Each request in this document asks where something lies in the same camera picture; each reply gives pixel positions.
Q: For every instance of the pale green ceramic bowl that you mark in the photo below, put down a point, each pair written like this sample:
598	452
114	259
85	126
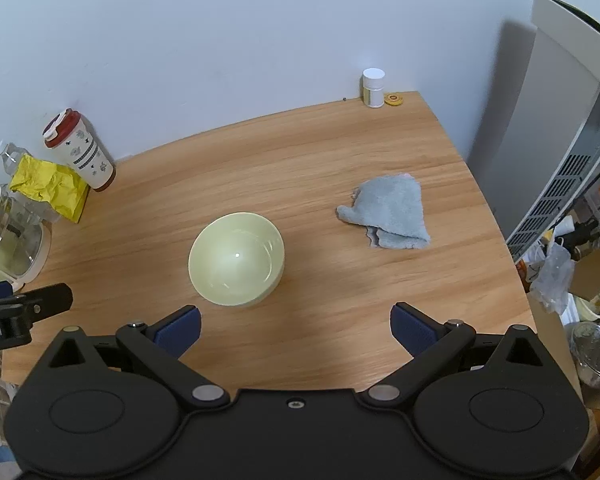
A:
237	260

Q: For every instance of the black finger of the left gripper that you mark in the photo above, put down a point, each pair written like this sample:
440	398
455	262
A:
46	302

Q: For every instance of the cardboard box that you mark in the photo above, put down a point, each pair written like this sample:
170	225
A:
552	334

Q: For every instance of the yellow round token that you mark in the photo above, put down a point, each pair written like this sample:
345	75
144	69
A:
393	99

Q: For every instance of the glass jug white handle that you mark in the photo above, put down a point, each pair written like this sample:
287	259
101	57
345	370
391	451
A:
24	243

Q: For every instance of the yellow crumpled foil bag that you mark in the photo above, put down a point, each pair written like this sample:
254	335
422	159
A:
52	184

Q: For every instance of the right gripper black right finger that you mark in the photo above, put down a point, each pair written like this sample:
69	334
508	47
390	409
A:
432	345

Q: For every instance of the clear plastic bag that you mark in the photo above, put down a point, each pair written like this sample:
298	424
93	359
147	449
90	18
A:
551	285

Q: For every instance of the grey pink microfibre cloth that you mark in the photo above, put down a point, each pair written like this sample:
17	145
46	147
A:
390	209

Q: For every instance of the clear plastic water bottle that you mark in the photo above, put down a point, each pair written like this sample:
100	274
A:
10	155

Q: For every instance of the white pill jar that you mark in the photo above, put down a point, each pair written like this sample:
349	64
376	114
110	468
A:
373	84

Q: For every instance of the white grey appliance cabinet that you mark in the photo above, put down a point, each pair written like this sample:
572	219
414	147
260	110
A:
538	141

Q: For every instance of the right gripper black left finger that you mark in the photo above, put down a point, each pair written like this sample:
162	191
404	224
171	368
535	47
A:
154	351

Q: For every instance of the clear plastic food container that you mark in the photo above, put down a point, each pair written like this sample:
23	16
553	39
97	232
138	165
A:
584	345

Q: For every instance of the white red travel cup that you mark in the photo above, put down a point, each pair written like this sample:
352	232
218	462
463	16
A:
75	144

